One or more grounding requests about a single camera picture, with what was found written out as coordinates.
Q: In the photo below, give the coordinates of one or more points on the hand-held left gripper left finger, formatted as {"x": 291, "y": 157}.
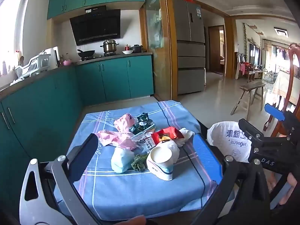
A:
{"x": 82, "y": 157}

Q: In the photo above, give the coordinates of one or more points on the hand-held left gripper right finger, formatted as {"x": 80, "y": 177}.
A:
{"x": 207, "y": 159}

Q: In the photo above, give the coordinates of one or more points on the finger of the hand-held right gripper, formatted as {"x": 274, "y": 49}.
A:
{"x": 274, "y": 113}
{"x": 250, "y": 131}

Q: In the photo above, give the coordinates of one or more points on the white plastic trash bag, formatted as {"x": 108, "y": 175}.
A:
{"x": 225, "y": 143}

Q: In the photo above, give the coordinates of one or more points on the red snack packet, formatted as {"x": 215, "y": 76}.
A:
{"x": 168, "y": 133}

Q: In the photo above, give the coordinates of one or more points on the pink plastic bag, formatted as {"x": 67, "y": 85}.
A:
{"x": 124, "y": 121}
{"x": 112, "y": 139}

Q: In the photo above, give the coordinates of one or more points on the person's right hand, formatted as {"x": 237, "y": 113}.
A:
{"x": 293, "y": 181}

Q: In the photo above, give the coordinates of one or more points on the white crumpled tissue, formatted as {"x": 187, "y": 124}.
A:
{"x": 187, "y": 133}

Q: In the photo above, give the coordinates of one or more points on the wooden bench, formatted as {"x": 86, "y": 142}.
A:
{"x": 252, "y": 85}

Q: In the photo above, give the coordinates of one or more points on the red wooden chair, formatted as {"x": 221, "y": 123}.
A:
{"x": 293, "y": 75}

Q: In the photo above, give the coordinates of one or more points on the white paper cup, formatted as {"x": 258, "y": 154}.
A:
{"x": 160, "y": 155}

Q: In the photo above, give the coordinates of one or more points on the green vegetable leaf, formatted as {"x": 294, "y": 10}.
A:
{"x": 139, "y": 165}

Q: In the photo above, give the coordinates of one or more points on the white printed snack packet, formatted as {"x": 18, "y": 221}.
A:
{"x": 146, "y": 143}

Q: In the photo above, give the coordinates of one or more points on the blue striped tablecloth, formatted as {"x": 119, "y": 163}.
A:
{"x": 140, "y": 192}

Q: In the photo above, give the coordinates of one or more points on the dark green snack wrapper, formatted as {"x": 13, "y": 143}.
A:
{"x": 141, "y": 121}

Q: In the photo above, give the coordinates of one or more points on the ceiling air vent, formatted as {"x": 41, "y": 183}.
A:
{"x": 281, "y": 32}

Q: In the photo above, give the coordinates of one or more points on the teal lower kitchen cabinets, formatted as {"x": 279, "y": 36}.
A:
{"x": 114, "y": 79}

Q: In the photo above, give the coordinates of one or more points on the brown wooden door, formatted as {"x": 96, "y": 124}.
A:
{"x": 214, "y": 49}

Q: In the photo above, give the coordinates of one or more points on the pink container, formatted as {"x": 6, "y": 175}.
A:
{"x": 67, "y": 62}

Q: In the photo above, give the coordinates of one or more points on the grey refrigerator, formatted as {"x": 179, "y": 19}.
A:
{"x": 189, "y": 51}

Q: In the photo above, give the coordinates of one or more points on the white dish rack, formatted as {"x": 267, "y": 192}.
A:
{"x": 35, "y": 65}

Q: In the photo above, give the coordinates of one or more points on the black wok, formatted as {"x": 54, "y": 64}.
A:
{"x": 86, "y": 53}

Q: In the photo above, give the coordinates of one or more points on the white kitchen appliance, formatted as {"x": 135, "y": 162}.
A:
{"x": 52, "y": 56}

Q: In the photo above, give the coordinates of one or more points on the wooden framed glass door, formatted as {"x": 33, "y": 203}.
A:
{"x": 172, "y": 51}

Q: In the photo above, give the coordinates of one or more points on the steel stock pot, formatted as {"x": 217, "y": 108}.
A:
{"x": 109, "y": 46}

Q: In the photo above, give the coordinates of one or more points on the white bowl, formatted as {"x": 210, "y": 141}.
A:
{"x": 127, "y": 52}

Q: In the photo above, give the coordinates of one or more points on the red bottle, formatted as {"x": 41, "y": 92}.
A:
{"x": 127, "y": 47}

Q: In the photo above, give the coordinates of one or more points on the black cooking pot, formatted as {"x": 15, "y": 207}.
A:
{"x": 136, "y": 49}

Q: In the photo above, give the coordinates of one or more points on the black range hood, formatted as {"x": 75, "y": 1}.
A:
{"x": 96, "y": 27}

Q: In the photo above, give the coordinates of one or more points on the kitchen window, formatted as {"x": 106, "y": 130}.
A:
{"x": 9, "y": 28}

